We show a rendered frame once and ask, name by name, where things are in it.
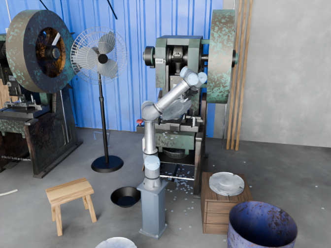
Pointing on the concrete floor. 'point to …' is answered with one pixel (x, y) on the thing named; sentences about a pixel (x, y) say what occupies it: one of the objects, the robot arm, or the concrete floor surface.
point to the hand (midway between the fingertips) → (182, 100)
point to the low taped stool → (51, 193)
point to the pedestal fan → (102, 44)
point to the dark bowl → (125, 196)
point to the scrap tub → (260, 226)
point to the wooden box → (219, 205)
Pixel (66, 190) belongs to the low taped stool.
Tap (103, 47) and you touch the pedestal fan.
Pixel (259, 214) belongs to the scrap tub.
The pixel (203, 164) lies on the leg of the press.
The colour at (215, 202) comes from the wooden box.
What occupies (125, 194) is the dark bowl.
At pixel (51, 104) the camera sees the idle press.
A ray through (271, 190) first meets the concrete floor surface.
